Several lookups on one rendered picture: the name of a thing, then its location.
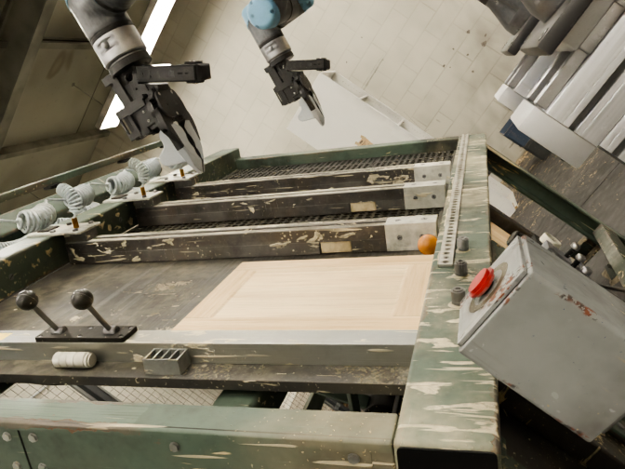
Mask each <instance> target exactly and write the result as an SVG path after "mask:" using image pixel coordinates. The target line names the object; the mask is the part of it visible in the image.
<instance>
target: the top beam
mask: <svg viewBox="0 0 625 469"><path fill-rule="evenodd" d="M238 157H240V151H239V148H233V149H225V150H220V151H218V152H216V153H214V154H211V155H209V156H207V157H205V158H204V159H205V172H204V173H202V174H199V175H198V176H196V177H197V181H198V183H199V182H207V181H217V180H219V179H221V178H223V177H224V176H226V175H228V174H230V173H231V172H233V171H235V170H237V168H236V166H235V159H236V158H238ZM183 170H184V174H191V172H194V173H197V172H196V171H195V170H194V169H193V168H192V167H191V166H190V165H188V166H186V167H183ZM143 186H144V188H145V192H146V193H147V192H153V190H157V192H158V191H163V193H162V194H160V198H161V202H168V201H178V200H177V195H176V191H175V188H176V187H175V184H174V182H173V181H169V182H158V183H148V184H147V183H146V184H144V185H143ZM75 217H76V218H77V220H78V223H85V222H89V221H94V222H99V221H100V225H98V226H96V229H97V233H98V235H119V234H122V233H124V232H125V231H127V230H129V229H131V228H133V227H134V226H136V225H138V220H137V215H136V211H135V205H134V201H128V202H118V203H105V204H100V205H98V206H96V207H94V208H91V209H89V210H87V211H85V212H82V213H80V214H78V215H76V216H75ZM65 243H66V242H65V238H64V235H54V236H41V237H26V238H24V239H22V240H21V241H18V242H16V243H14V244H12V245H10V246H7V247H5V248H2V249H0V301H2V300H3V299H5V298H7V297H9V296H11V295H12V294H14V293H16V292H18V291H19V290H21V289H23V288H26V287H27V286H29V285H31V284H32V283H34V282H35V281H37V280H39V279H41V278H43V277H44V276H46V275H49V274H51V273H52V272H54V271H56V270H58V269H59V268H60V267H62V266H64V265H66V264H68V263H69V262H70V259H69V256H68V251H67V248H66V245H65Z"/></svg>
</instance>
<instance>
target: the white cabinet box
mask: <svg viewBox="0 0 625 469"><path fill-rule="evenodd" d="M312 89H313V91H314V92H315V94H316V96H317V99H318V100H319V102H320V105H321V108H322V110H323V114H324V117H325V125H324V126H321V125H320V124H319V122H318V121H317V120H316V118H314V119H311V120H307V121H303V122H302V121H299V119H298V115H299V112H300V111H301V107H299V108H298V110H297V111H296V113H295V115H294V116H293V118H292V120H291V121H290V123H289V125H288V126H287V128H286V129H288V130H289V131H291V132H292V133H294V134H295V135H297V136H298V137H299V138H301V139H302V140H304V141H306V142H307V143H309V144H310V145H311V146H312V147H314V148H315V149H316V150H323V149H332V148H341V147H351V146H360V145H369V144H380V143H389V142H398V141H416V140H426V139H434V138H433V137H432V136H430V135H429V134H427V133H426V132H425V131H423V130H422V129H420V128H419V127H417V126H415V125H414V124H412V123H411V122H409V121H408V120H406V119H405V118H403V117H402V116H401V115H400V114H398V113H397V112H395V111H394V110H392V109H391V108H389V107H388V106H386V105H385V104H383V103H382V102H380V101H379V100H377V99H375V98H374V97H372V96H371V95H369V94H368V93H367V92H365V91H364V90H362V89H361V88H359V87H358V86H357V85H355V84H354V83H352V82H351V81H349V80H348V79H346V78H345V77H343V76H342V75H340V74H339V73H337V72H336V71H330V72H321V73H319V74H318V76H317V77H316V79H315V81H314V82H313V84H312ZM488 187H489V204H491V205H492V206H494V207H495V208H497V209H499V210H500V211H501V212H503V213H504V214H506V215H507V216H509V217H510V216H511V215H512V214H513V212H514V211H515V210H516V209H517V208H518V205H517V203H516V200H515V197H514V194H513V192H512V191H511V190H510V189H509V188H507V187H506V186H504V185H503V184H501V183H500V182H498V181H496V180H495V179H493V178H492V177H490V176H489V177H488Z"/></svg>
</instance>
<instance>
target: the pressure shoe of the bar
mask: <svg viewBox="0 0 625 469"><path fill-rule="evenodd" d="M321 250H322V253H329V252H351V251H352V242H351V241H341V242H322V243H321Z"/></svg>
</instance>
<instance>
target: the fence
mask: <svg viewBox="0 0 625 469"><path fill-rule="evenodd" d="M43 331H44V330H0V333H12V334H10V335H9V336H7V337H5V338H4V339H3V340H0V360H52V358H53V355H54V354H55V353H56V352H90V353H93V354H95V356H96V357H97V361H107V362H142V359H143V358H144V357H145V356H146V355H148V354H149V353H150V352H151V351H152V350H153V348H154V349H188V352H189V356H190V359H191V363H216V364H271V365H325V366H380V367H410V364H411V359H412V355H413V351H414V346H415V341H416V338H417V333H418V331H417V330H137V331H136V332H135V333H134V334H133V335H132V336H130V337H129V338H128V339H127V340H126V341H125V342H36V341H35V337H36V336H37V335H39V334H40V333H42V332H43Z"/></svg>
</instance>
